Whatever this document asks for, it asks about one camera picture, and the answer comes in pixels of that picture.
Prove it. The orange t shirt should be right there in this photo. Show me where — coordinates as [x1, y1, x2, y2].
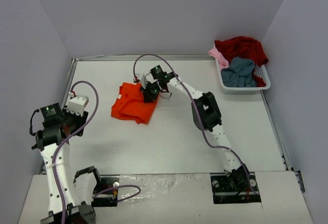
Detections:
[111, 82, 158, 124]

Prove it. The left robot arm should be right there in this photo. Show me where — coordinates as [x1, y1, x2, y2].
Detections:
[30, 103, 95, 223]

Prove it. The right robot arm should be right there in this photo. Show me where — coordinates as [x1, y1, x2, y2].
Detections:
[139, 65, 250, 190]

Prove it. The white foam front board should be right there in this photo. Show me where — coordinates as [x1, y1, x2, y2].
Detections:
[17, 170, 315, 224]

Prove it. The pink t shirt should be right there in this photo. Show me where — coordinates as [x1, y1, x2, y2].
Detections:
[208, 46, 229, 69]

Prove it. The teal t shirt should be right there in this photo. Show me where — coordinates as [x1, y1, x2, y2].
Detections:
[221, 57, 257, 88]

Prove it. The dark red t shirt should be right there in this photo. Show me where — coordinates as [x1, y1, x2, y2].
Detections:
[214, 36, 269, 87]

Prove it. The white plastic laundry basket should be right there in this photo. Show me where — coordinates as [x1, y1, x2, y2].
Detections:
[215, 56, 271, 94]

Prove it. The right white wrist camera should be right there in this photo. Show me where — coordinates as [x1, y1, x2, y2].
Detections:
[133, 73, 150, 88]

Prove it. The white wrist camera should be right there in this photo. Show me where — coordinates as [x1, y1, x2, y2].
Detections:
[66, 92, 89, 116]
[133, 73, 150, 88]

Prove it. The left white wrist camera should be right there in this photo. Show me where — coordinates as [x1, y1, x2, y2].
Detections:
[66, 92, 89, 116]

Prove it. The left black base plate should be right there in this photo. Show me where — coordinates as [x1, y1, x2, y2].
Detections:
[92, 175, 119, 208]

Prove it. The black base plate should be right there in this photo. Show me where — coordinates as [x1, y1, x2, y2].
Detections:
[92, 175, 119, 208]
[210, 174, 261, 205]

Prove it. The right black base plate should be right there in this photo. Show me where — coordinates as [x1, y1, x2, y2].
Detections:
[210, 174, 261, 205]

